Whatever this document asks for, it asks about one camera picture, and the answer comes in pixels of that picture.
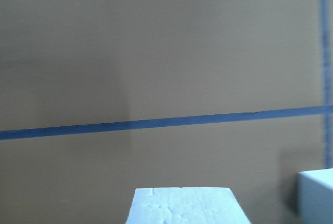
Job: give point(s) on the light blue block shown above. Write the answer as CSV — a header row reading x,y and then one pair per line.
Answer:
x,y
185,205
315,196

